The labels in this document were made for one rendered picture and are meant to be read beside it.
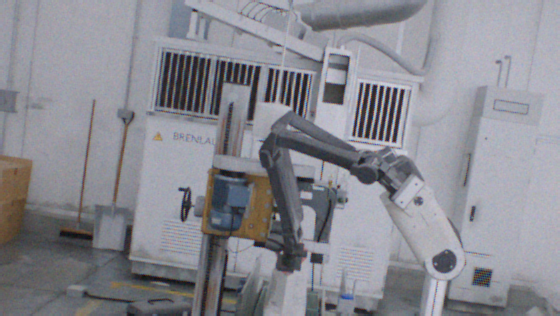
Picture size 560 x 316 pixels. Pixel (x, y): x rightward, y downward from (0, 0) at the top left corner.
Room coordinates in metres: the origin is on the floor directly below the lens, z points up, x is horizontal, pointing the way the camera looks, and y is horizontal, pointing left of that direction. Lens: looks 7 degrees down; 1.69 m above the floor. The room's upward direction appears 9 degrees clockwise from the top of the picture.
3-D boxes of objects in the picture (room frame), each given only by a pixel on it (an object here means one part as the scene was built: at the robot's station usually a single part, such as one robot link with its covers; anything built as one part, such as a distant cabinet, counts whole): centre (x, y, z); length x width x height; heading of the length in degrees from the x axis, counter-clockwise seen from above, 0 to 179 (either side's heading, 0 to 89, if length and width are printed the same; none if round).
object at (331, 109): (5.97, 0.05, 1.82); 0.51 x 0.27 x 0.71; 1
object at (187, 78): (6.76, 0.49, 1.05); 2.28 x 1.16 x 2.09; 91
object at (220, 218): (3.36, 0.44, 1.21); 0.15 x 0.15 x 0.25
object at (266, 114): (3.37, 0.29, 1.61); 0.17 x 0.17 x 0.17
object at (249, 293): (4.09, 0.34, 0.54); 1.05 x 0.02 x 0.41; 1
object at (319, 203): (3.64, 0.07, 1.21); 0.30 x 0.25 x 0.30; 1
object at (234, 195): (3.27, 0.39, 1.25); 0.10 x 0.08 x 0.12; 116
